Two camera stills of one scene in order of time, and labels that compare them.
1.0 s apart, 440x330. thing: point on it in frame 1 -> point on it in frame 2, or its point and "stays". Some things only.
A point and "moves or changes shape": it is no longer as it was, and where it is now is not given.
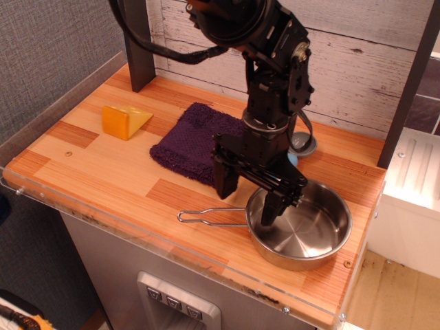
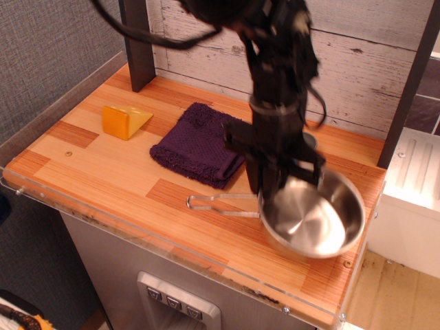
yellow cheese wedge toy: (122, 122) stays
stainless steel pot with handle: (309, 236) moves or changes shape
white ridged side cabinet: (405, 228) stays
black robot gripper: (262, 155) -> (272, 146)
